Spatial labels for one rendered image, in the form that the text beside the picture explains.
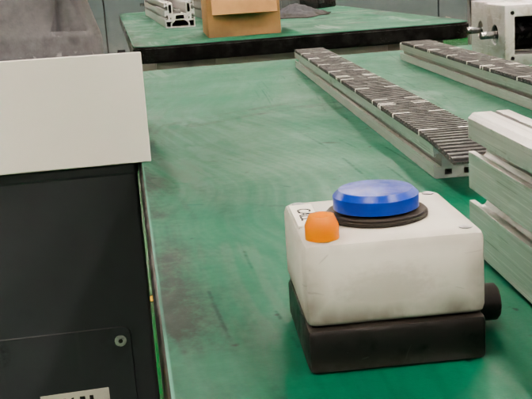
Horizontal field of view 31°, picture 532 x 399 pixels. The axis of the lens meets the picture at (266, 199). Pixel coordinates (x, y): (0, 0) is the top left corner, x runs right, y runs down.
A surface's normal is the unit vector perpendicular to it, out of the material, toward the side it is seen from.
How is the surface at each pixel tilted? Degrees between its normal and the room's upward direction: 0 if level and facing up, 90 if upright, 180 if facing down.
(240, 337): 0
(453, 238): 67
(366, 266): 90
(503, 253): 90
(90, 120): 90
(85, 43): 87
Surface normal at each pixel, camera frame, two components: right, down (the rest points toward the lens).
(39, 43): 0.38, 0.11
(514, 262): -0.99, 0.08
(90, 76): 0.15, 0.22
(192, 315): -0.07, -0.97
